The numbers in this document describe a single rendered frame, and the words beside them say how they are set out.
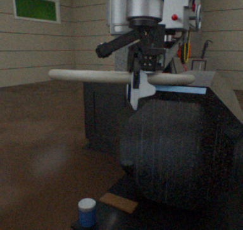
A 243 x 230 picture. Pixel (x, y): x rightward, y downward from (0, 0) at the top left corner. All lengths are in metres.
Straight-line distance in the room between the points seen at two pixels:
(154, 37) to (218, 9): 6.40
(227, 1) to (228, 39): 0.92
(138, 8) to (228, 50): 6.31
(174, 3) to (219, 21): 5.61
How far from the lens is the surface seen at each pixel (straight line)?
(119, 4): 2.29
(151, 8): 0.58
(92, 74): 0.60
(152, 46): 0.60
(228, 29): 6.87
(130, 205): 1.64
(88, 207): 1.44
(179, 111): 1.32
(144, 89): 0.57
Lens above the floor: 1.01
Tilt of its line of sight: 15 degrees down
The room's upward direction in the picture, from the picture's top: straight up
